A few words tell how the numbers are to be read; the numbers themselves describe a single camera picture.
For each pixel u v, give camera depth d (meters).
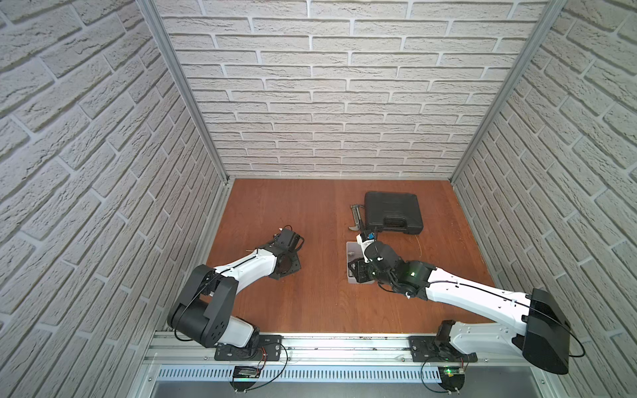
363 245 0.71
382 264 0.59
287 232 0.75
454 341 0.61
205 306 0.43
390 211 1.00
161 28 0.73
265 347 0.74
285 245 0.72
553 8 0.68
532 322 0.41
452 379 0.70
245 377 0.70
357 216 1.04
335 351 0.76
